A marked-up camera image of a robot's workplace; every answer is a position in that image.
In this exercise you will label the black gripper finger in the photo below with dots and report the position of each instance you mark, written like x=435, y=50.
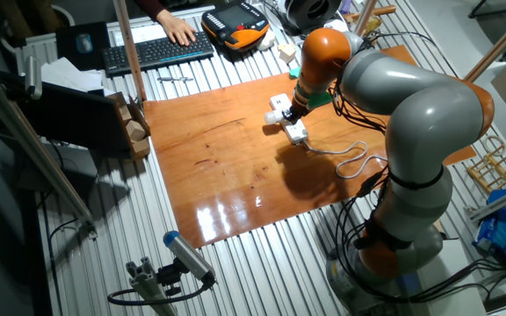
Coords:
x=294, y=120
x=286, y=115

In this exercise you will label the white round charger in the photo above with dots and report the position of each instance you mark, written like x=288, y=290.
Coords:
x=334, y=24

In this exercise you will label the brown wooden post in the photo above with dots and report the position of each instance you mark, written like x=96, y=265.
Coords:
x=130, y=48
x=499, y=44

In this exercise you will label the long aluminium beam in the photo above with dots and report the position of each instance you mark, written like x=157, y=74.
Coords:
x=38, y=153

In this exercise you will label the wooden dowel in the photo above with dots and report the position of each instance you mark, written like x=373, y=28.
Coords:
x=385, y=10

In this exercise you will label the white polyhedron block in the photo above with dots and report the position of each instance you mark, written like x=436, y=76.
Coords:
x=287, y=52

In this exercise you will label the bystander hand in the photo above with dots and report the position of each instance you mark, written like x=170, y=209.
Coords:
x=179, y=28

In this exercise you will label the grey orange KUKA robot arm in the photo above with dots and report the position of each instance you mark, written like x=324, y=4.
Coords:
x=428, y=118

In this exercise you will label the black computer keyboard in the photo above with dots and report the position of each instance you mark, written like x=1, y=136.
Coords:
x=147, y=55

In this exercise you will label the orange black teach pendant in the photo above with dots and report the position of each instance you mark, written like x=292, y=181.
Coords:
x=235, y=17

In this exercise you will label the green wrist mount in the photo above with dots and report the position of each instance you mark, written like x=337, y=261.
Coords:
x=321, y=100

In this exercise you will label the bystander forearm dark sleeve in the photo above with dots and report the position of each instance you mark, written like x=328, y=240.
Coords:
x=149, y=6

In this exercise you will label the thin metal tool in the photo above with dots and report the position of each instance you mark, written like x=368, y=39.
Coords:
x=174, y=79

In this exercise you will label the wooden rack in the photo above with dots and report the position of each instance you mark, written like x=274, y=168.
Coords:
x=496, y=169

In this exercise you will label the white crumpled papers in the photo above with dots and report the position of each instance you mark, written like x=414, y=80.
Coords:
x=68, y=74

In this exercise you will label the white power strip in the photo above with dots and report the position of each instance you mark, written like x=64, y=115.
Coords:
x=297, y=131

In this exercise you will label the small green object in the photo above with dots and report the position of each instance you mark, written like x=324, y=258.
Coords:
x=295, y=73

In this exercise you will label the short aluminium bar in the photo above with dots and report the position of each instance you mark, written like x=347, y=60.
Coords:
x=499, y=199

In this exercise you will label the brown cardboard box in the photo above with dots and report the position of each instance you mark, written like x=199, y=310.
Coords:
x=114, y=100

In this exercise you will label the grey computer mouse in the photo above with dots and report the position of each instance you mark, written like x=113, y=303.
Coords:
x=84, y=43

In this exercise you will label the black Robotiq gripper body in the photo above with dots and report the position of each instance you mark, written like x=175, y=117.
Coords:
x=299, y=109

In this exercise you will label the silver camera with blue cap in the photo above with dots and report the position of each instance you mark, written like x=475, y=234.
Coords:
x=187, y=254

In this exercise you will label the white bulb holder with bulb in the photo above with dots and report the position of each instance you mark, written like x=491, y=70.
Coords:
x=272, y=117

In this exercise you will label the black monitor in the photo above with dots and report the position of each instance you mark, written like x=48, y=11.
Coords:
x=73, y=116

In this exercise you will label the black round spool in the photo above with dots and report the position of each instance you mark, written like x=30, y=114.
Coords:
x=312, y=11

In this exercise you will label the black mouse pad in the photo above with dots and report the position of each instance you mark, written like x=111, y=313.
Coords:
x=66, y=52

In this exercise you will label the aluminium profile camera mount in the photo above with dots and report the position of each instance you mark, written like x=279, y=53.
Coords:
x=145, y=285

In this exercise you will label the white flat sheet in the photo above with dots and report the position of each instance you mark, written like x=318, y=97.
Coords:
x=143, y=33

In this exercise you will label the silver metal post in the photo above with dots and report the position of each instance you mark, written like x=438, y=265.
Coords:
x=365, y=17

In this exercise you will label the orange wooden board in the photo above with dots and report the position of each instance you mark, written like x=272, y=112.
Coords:
x=218, y=184

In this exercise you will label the white round object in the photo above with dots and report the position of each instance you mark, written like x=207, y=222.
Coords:
x=267, y=40

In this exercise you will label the light wooden block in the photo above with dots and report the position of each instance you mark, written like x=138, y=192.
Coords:
x=125, y=113
x=135, y=130
x=140, y=148

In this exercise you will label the silver camera on beam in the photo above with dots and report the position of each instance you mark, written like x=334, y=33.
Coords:
x=33, y=76

